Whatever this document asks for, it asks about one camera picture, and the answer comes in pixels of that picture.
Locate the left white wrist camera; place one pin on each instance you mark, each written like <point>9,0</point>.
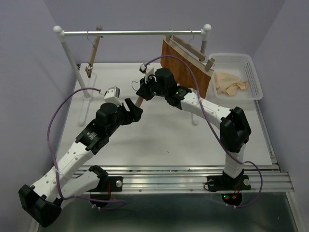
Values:
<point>111,95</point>

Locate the brown underwear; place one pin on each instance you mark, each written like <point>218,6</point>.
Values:
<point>187,70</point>

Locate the empty wooden clip hanger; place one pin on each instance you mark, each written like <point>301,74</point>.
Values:
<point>95,44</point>

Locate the wooden clip hanger with beige underwear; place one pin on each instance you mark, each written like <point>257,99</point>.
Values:
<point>139,100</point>

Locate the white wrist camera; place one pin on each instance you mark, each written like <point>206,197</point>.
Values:
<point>149,73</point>
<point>111,95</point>

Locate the wooden hanger with brown underwear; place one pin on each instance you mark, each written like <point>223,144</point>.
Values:
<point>188,48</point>

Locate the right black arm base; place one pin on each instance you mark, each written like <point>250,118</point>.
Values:
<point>231,188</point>

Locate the white plastic basket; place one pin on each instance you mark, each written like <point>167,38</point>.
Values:
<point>240,65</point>

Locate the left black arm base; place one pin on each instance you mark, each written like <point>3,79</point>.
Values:
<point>101,195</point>

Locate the beige underwear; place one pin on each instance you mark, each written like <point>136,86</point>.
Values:
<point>229,84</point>

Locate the white clothes rack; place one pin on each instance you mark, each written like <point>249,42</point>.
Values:
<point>62,34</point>

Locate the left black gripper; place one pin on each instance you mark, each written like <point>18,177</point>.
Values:
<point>135,114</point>

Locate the aluminium mounting rail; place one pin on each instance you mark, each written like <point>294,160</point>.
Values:
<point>191,179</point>

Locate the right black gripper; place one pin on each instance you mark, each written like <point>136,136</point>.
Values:
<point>143,94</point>

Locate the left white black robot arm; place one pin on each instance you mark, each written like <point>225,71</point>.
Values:
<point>45,199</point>

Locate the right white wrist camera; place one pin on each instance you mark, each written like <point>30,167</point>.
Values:
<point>149,73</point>

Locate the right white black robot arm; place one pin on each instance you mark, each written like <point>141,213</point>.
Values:
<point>233,126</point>

